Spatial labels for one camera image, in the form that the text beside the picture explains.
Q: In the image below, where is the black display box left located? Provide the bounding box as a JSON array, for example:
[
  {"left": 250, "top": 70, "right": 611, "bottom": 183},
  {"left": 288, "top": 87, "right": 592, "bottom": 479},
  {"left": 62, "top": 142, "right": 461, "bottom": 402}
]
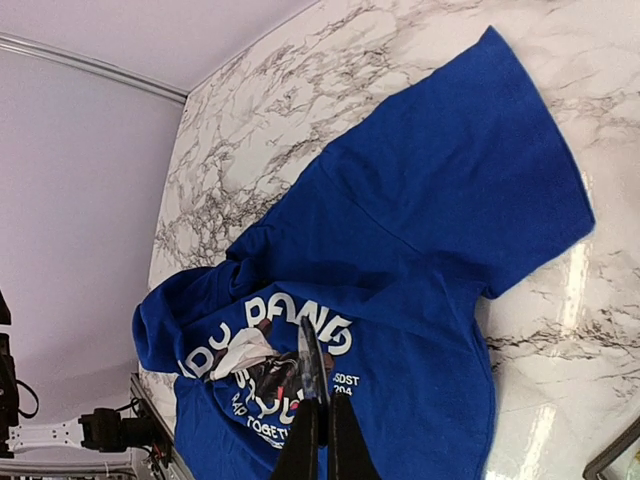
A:
[{"left": 582, "top": 424, "right": 639, "bottom": 480}]

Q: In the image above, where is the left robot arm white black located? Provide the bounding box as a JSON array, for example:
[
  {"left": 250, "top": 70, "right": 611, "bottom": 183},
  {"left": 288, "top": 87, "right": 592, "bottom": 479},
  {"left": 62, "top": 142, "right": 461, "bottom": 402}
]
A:
[{"left": 1, "top": 332, "right": 173, "bottom": 463}]

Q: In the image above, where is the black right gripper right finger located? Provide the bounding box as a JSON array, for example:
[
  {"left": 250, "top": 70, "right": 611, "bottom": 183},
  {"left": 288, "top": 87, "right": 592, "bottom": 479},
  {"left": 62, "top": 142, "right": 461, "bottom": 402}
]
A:
[{"left": 328, "top": 392, "right": 381, "bottom": 480}]

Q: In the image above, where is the blue panda print t-shirt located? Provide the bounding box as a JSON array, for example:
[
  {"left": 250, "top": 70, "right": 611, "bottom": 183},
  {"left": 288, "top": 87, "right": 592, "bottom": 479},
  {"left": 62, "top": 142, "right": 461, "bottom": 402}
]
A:
[{"left": 133, "top": 29, "right": 595, "bottom": 479}]

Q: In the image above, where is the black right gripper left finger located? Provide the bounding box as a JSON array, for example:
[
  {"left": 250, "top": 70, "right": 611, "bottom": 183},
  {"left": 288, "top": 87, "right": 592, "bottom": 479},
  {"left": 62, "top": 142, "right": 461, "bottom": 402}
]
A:
[{"left": 270, "top": 399, "right": 319, "bottom": 480}]

